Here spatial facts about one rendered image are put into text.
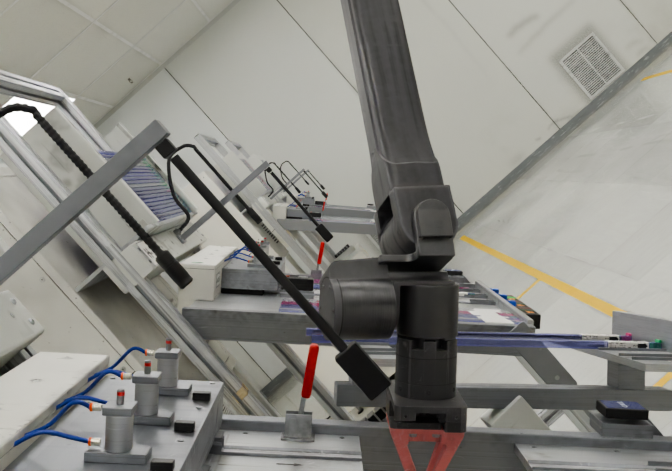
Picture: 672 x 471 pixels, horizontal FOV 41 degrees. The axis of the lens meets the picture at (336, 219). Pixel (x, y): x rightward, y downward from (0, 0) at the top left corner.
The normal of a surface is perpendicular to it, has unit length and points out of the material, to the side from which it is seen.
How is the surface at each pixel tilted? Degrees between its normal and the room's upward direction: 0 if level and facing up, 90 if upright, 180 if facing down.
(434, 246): 80
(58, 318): 90
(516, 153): 90
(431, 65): 90
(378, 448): 90
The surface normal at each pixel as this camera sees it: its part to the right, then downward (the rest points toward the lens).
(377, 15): 0.20, -0.39
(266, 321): 0.01, 0.05
